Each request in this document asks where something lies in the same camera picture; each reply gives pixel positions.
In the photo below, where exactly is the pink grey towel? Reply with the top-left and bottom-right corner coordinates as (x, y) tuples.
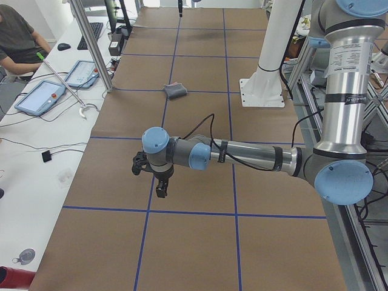
(163, 82), (188, 100)

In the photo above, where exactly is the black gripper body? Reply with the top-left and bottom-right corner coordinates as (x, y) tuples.
(151, 165), (174, 182)

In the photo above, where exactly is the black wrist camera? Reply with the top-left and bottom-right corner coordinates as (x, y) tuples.
(132, 151), (151, 175)

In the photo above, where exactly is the far teach pendant tablet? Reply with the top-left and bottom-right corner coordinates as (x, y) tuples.
(65, 60), (99, 89)

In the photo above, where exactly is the red bottle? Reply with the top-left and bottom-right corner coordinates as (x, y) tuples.
(1, 266), (36, 290)

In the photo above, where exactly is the aluminium frame post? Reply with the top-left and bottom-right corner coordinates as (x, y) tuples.
(69, 0), (113, 93)

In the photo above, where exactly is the black box with label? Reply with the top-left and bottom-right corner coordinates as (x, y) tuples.
(109, 33), (124, 56)

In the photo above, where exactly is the metal grabber stick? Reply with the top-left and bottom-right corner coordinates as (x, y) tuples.
(42, 59), (99, 119)

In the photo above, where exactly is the black computer mouse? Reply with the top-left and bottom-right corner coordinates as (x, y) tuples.
(57, 43), (71, 51)

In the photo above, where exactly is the near teach pendant tablet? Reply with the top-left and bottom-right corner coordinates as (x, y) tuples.
(14, 80), (66, 116)

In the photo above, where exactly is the small black square puck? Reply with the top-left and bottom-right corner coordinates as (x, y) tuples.
(41, 150), (52, 163)

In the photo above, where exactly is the black computer monitor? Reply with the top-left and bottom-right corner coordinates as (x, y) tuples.
(104, 0), (132, 35)

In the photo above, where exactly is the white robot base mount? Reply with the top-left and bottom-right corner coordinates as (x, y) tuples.
(239, 0), (304, 108)

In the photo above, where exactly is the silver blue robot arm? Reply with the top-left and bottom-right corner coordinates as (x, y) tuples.
(132, 1), (387, 205)

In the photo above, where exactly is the black keyboard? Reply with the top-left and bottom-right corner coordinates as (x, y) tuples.
(76, 22), (104, 51)

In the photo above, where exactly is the aluminium frame rack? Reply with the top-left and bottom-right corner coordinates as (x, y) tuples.
(289, 39), (387, 290)

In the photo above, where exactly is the teach pendant tablet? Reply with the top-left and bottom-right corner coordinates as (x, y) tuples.
(14, 80), (66, 116)
(65, 60), (99, 89)

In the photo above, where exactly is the seated person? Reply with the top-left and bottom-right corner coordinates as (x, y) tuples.
(1, 4), (51, 75)

